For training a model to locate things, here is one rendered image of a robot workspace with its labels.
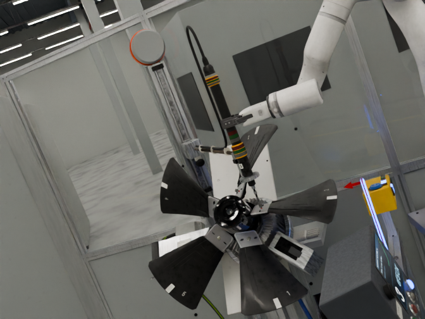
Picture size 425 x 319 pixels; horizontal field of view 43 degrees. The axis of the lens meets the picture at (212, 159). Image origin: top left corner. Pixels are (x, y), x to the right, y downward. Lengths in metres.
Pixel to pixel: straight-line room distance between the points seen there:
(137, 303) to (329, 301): 2.15
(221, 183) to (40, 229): 1.67
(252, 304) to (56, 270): 2.12
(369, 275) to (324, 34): 0.89
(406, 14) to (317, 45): 0.29
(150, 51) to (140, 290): 1.31
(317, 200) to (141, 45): 1.10
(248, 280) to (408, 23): 0.93
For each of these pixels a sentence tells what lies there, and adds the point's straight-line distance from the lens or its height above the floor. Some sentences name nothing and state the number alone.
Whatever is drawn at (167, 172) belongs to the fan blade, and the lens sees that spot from 2.04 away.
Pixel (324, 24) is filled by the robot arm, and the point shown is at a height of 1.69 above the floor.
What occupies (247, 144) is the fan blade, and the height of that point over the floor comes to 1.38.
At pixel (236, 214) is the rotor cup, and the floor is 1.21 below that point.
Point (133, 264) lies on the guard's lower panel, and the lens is 2.96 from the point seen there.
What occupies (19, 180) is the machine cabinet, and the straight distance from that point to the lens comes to 3.56.
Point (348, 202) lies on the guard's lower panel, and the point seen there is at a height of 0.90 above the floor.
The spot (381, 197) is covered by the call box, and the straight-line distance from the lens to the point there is 2.03.
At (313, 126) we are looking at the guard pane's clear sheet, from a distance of 2.48.
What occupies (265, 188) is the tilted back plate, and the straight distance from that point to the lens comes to 2.13.
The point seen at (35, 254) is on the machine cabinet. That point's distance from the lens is 3.63.
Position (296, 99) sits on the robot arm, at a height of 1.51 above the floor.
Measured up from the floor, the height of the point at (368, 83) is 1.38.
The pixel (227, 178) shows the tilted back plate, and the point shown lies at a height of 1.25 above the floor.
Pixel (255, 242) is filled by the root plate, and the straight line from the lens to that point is 1.85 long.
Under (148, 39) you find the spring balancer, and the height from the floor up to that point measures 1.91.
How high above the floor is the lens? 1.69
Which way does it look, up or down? 9 degrees down
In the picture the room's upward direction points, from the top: 21 degrees counter-clockwise
